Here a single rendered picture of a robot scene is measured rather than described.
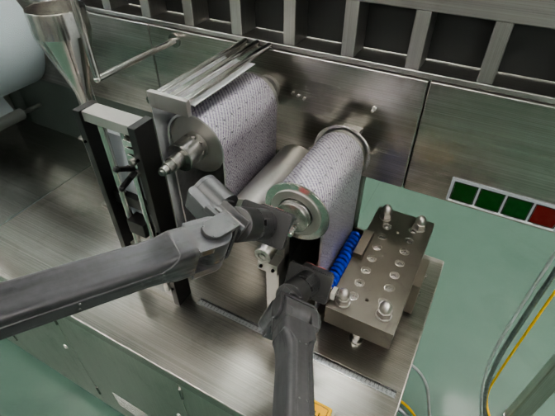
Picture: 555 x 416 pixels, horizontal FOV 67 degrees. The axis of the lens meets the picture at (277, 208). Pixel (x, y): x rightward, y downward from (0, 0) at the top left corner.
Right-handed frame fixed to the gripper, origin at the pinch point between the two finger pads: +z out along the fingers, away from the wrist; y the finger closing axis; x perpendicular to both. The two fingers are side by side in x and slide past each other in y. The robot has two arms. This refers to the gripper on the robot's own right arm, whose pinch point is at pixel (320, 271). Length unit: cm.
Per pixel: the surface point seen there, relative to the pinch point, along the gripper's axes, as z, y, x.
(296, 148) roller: 9.9, -17.6, 25.1
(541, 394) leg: 80, 74, -44
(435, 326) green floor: 123, 35, -52
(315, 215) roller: -12.3, -1.2, 15.5
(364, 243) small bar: 14.8, 5.5, 6.2
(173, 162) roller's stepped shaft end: -22.6, -30.0, 18.9
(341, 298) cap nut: -3.0, 6.9, -3.0
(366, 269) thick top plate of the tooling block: 10.4, 8.5, 1.1
